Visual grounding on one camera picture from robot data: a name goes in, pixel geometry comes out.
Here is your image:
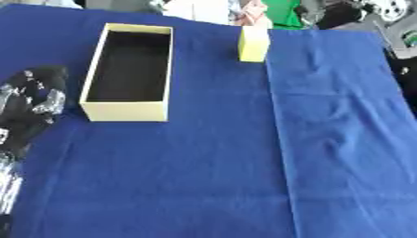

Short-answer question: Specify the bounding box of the person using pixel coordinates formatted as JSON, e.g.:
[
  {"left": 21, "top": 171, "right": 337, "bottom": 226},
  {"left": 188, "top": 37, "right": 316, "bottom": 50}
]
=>
[{"left": 159, "top": 0, "right": 306, "bottom": 31}]

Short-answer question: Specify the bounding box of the pale yellow rectangular block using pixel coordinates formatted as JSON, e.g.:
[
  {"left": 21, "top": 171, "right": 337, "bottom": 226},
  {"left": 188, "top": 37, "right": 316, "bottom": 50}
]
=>
[{"left": 235, "top": 25, "right": 273, "bottom": 63}]

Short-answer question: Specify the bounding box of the person's hand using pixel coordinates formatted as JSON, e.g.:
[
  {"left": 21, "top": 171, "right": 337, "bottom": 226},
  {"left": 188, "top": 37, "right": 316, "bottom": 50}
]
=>
[{"left": 233, "top": 0, "right": 274, "bottom": 30}]

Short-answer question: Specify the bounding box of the black bag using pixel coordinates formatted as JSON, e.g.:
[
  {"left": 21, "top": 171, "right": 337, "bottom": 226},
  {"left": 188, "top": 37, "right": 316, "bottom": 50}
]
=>
[{"left": 313, "top": 0, "right": 378, "bottom": 31}]

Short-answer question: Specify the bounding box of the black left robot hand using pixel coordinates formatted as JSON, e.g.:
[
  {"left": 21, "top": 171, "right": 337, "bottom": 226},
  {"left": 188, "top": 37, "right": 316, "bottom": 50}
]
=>
[{"left": 0, "top": 64, "right": 71, "bottom": 156}]

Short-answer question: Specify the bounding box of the pale yellow open box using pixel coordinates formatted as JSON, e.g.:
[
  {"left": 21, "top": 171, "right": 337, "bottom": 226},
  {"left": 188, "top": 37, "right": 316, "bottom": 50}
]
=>
[{"left": 78, "top": 22, "right": 176, "bottom": 123}]

